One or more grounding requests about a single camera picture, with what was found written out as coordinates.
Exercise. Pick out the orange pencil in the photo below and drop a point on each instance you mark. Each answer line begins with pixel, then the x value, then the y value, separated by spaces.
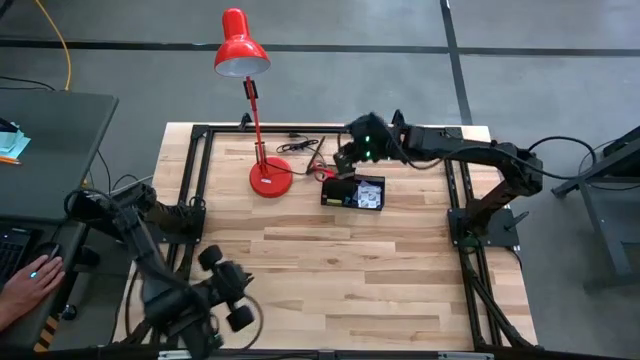
pixel 10 160

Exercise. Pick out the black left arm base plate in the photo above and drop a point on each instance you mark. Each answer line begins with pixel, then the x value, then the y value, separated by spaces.
pixel 197 225

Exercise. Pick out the red desk lamp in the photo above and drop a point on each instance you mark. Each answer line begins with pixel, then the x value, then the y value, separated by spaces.
pixel 270 182

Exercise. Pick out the black keyboard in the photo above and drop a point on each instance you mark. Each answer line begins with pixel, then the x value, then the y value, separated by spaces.
pixel 10 250

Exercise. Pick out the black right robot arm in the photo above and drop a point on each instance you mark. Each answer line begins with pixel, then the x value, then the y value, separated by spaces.
pixel 500 160

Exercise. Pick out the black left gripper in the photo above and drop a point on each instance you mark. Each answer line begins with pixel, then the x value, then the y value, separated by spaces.
pixel 230 282

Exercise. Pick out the dark grey desk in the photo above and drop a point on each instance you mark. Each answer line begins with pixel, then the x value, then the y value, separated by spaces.
pixel 50 150

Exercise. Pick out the silver metal bracket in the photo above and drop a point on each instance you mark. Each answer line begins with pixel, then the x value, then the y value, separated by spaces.
pixel 186 355
pixel 465 356

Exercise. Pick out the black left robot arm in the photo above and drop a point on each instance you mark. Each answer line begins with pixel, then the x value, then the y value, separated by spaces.
pixel 142 250

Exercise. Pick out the dark grey metal stand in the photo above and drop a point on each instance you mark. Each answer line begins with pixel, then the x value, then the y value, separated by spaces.
pixel 605 235

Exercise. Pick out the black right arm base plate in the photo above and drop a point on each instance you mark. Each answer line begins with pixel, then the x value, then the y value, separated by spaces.
pixel 506 235

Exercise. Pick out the black metal table frame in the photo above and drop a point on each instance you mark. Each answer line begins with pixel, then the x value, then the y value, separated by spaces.
pixel 225 129

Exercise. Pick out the small black object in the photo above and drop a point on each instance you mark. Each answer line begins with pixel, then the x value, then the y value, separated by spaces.
pixel 6 125

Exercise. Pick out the person's hand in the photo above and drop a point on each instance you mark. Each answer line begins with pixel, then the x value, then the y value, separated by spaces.
pixel 30 292

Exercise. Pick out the teal paper stack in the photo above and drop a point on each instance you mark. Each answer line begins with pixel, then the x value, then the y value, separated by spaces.
pixel 12 145

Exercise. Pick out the black caster wheel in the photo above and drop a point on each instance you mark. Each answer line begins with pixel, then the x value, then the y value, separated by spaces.
pixel 68 313

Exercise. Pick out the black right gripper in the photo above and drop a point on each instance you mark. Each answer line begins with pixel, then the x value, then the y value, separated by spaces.
pixel 372 140

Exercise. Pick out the black desk organizer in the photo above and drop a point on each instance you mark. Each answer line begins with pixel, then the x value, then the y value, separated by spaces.
pixel 335 190

